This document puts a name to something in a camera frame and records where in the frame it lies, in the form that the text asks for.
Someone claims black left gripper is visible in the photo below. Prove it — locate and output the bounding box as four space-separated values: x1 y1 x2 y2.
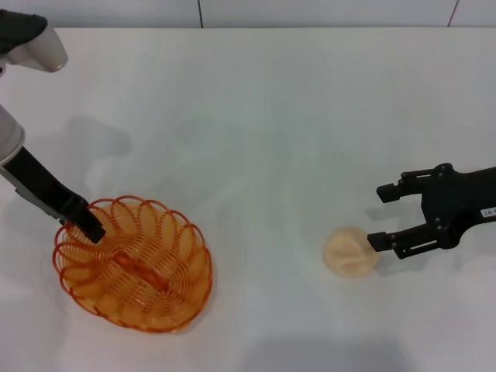
0 146 107 245

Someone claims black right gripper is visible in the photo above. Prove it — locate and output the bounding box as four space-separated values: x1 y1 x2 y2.
367 163 496 260

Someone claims orange plastic woven basket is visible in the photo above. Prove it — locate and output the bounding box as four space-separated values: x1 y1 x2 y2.
53 195 213 333

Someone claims beige round bread bun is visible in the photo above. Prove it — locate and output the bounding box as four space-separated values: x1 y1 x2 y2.
323 225 383 278

